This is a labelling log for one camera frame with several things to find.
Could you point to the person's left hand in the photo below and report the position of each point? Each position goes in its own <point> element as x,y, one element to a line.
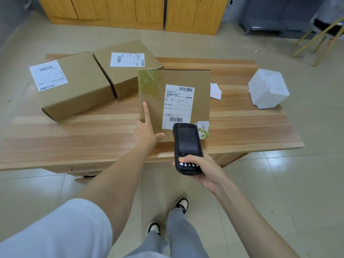
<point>145,134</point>

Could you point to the person's right hand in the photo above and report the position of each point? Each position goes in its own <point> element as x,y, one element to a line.
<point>211,174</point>

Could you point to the person's left thumb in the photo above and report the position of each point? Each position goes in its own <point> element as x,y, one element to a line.
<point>160,136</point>

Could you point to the person's right thumb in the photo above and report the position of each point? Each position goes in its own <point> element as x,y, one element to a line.
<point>189,158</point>

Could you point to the black handheld scanner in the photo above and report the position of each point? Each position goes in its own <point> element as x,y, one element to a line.
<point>187,142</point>

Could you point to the cardboard box with green tape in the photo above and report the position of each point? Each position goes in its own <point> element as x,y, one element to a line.
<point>182,77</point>

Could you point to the person's left forearm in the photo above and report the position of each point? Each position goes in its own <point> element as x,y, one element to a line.
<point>121,185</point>

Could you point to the person's right forearm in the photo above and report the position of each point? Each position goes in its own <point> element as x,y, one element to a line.
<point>250,223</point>

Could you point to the person's right shoe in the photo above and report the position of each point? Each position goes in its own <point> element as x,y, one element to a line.
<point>182,204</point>

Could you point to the person's shoe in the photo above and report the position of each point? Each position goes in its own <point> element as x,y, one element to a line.
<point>154,227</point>
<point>182,204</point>

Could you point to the paper slips with red stamp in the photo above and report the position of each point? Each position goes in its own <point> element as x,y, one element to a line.
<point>215,91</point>

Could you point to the person's left shoe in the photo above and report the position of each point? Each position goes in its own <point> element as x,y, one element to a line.
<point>154,227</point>

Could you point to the grey trousers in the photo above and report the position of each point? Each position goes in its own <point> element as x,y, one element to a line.
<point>180,236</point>

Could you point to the large labelled cardboard box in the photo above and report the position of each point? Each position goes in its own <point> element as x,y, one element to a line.
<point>80,88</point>

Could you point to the white paper box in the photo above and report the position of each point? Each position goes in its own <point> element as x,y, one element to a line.
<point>268,88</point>

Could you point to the narrow wooden cabinet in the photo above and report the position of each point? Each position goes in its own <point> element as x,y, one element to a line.
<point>196,13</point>

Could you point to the wide wooden cabinet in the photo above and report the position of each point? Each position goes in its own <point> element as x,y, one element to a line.
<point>107,10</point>

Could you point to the white shirt sleeve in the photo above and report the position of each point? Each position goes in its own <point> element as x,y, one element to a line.
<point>59,231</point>

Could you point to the yellow frame chair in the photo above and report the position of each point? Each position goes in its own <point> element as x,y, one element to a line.
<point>326,37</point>

